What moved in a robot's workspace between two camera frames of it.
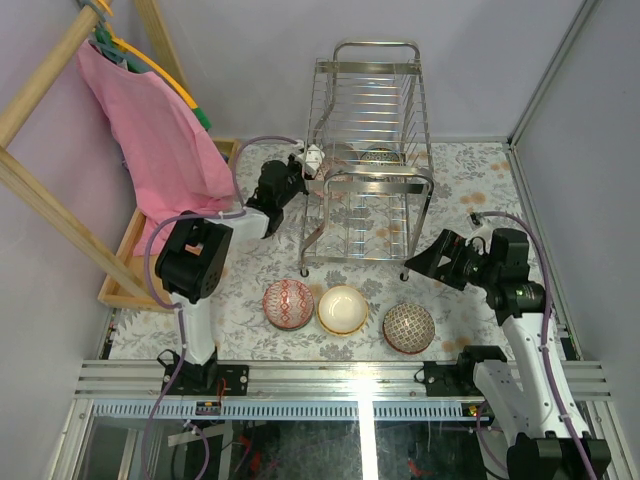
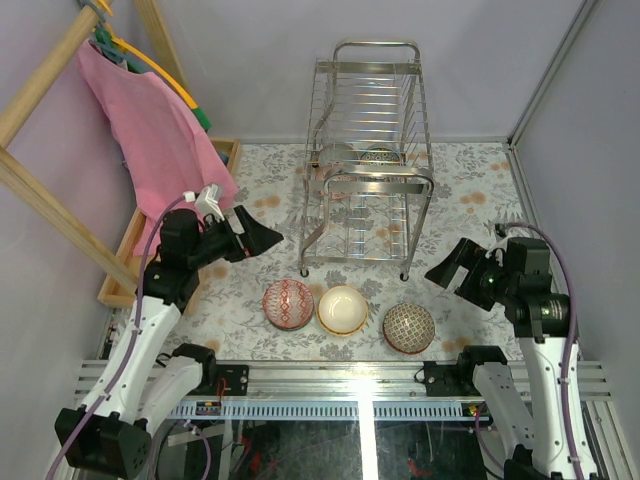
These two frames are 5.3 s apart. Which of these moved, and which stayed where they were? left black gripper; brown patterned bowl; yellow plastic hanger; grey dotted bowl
Moved: left black gripper
Stayed: grey dotted bowl; yellow plastic hanger; brown patterned bowl
